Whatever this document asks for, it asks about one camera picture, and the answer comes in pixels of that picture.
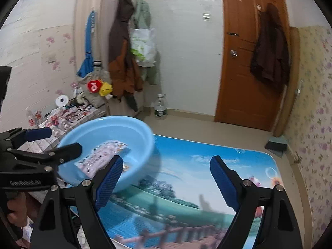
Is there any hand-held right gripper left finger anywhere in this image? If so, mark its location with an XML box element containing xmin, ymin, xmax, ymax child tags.
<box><xmin>31</xmin><ymin>155</ymin><xmax>124</xmax><ymax>249</ymax></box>

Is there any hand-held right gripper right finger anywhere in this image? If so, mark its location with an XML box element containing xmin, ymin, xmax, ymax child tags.
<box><xmin>210</xmin><ymin>155</ymin><xmax>303</xmax><ymax>249</ymax></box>

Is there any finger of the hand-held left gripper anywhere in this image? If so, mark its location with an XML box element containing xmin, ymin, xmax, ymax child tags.
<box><xmin>0</xmin><ymin>127</ymin><xmax>53</xmax><ymax>148</ymax></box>
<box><xmin>6</xmin><ymin>142</ymin><xmax>83</xmax><ymax>169</ymax></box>

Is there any red white printed packet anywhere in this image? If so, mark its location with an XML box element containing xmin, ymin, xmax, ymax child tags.
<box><xmin>74</xmin><ymin>140</ymin><xmax>131</xmax><ymax>179</ymax></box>

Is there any light blue plastic basin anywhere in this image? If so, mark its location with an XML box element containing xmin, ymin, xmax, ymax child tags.
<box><xmin>56</xmin><ymin>116</ymin><xmax>155</xmax><ymax>194</ymax></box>

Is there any grey shoulder bag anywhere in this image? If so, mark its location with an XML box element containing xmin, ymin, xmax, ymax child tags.
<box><xmin>78</xmin><ymin>61</ymin><xmax>112</xmax><ymax>108</ymax></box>

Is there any person's left hand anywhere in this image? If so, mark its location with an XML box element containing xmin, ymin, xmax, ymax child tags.
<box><xmin>6</xmin><ymin>192</ymin><xmax>39</xmax><ymax>223</ymax></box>

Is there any pile of red label bottles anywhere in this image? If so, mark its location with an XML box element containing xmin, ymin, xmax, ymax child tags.
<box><xmin>26</xmin><ymin>104</ymin><xmax>104</xmax><ymax>135</ymax></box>

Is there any red round plush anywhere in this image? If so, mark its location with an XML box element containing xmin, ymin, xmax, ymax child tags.
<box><xmin>87</xmin><ymin>79</ymin><xmax>102</xmax><ymax>93</ymax></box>

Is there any yellow plush toy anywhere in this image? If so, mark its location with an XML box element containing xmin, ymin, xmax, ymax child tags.
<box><xmin>98</xmin><ymin>82</ymin><xmax>114</xmax><ymax>99</ymax></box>

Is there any clear water bottle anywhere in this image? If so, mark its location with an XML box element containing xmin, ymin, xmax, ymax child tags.
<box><xmin>154</xmin><ymin>93</ymin><xmax>167</xmax><ymax>120</ymax></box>

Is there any brown wooden door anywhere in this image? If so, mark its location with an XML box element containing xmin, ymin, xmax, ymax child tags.
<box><xmin>215</xmin><ymin>0</ymin><xmax>291</xmax><ymax>133</ymax></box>

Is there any blue hanging cloth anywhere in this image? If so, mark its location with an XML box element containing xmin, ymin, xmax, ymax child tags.
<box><xmin>77</xmin><ymin>10</ymin><xmax>96</xmax><ymax>78</ymax></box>

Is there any beige wardrobe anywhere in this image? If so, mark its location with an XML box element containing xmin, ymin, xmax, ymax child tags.
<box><xmin>74</xmin><ymin>0</ymin><xmax>146</xmax><ymax>120</ymax></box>

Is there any brown orange jacket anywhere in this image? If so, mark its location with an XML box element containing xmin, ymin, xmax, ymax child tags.
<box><xmin>107</xmin><ymin>0</ymin><xmax>144</xmax><ymax>112</ymax></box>

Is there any white green plastic bag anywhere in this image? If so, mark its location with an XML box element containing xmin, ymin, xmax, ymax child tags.
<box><xmin>130</xmin><ymin>28</ymin><xmax>158</xmax><ymax>67</ymax></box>

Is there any leaning wooden board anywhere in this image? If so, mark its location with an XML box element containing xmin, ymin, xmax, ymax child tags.
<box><xmin>273</xmin><ymin>27</ymin><xmax>301</xmax><ymax>137</ymax></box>

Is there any dark brown jacket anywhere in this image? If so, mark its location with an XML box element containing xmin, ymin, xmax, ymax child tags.
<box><xmin>250</xmin><ymin>3</ymin><xmax>290</xmax><ymax>94</ymax></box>

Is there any pale green jacket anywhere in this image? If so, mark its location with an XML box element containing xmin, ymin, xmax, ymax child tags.
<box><xmin>133</xmin><ymin>0</ymin><xmax>160</xmax><ymax>85</ymax></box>

